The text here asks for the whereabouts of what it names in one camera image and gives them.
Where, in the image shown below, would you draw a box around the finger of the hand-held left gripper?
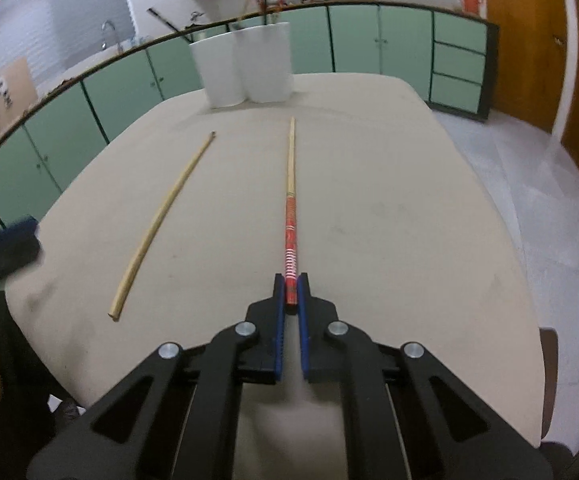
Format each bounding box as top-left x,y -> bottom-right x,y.
0,216 -> 42,276

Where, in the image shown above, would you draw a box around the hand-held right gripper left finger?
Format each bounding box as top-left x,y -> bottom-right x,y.
28,272 -> 287,480

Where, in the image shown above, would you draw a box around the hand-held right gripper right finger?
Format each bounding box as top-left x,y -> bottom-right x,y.
297,273 -> 554,480

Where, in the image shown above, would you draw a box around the red patterned wooden chopstick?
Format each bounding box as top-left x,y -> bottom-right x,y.
284,116 -> 301,309

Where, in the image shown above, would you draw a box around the pale wooden chopstick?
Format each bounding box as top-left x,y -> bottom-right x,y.
108,131 -> 217,322

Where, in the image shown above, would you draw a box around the white utensil holder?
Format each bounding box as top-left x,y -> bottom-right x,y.
189,22 -> 293,109

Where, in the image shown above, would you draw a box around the window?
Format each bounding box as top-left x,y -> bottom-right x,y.
0,0 -> 135,88

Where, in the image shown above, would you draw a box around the chrome faucet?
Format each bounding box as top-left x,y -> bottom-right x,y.
100,20 -> 118,52

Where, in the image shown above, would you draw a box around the green base cabinets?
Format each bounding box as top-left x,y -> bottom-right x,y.
0,4 -> 500,241

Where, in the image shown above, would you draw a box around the wooden door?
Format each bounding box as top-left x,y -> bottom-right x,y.
482,0 -> 579,201

